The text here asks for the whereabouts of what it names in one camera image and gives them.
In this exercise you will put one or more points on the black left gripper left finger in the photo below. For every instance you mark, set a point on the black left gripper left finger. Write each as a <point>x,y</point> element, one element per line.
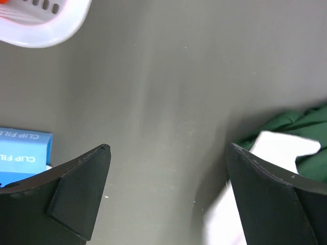
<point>57,206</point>

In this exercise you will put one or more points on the white and green t shirt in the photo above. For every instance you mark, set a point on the white and green t shirt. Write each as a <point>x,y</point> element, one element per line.
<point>293,140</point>

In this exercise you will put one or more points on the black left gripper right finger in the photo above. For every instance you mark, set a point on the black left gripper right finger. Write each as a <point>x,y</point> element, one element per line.
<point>276,206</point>

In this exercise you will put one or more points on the white plastic basket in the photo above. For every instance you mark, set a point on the white plastic basket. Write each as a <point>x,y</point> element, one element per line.
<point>40,24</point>

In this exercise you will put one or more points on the orange cloth in basket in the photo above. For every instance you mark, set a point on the orange cloth in basket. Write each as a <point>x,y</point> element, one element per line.
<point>2,2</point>

